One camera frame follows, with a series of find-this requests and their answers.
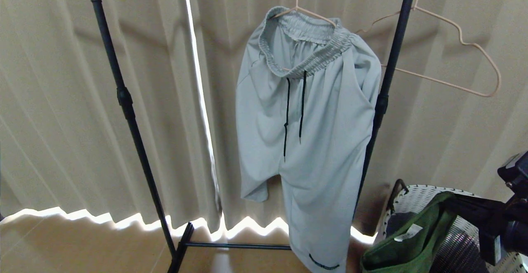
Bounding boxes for beige curtain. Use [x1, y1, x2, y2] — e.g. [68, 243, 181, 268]
[0, 0, 528, 245]

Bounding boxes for black clothes rack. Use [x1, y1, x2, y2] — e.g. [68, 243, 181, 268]
[0, 0, 528, 273]

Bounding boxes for green garment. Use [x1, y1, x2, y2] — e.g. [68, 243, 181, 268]
[360, 191, 458, 273]

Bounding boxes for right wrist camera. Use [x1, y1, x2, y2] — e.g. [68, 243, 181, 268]
[497, 151, 528, 197]

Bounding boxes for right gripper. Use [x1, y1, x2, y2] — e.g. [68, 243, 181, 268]
[480, 195, 528, 266]

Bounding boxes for white laundry basket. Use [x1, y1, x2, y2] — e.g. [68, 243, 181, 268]
[373, 178, 528, 273]

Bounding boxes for pink clothes hanger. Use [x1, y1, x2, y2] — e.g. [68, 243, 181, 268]
[270, 0, 338, 28]
[356, 0, 502, 98]

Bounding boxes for pale grey shorts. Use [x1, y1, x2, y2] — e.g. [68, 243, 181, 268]
[236, 6, 382, 273]

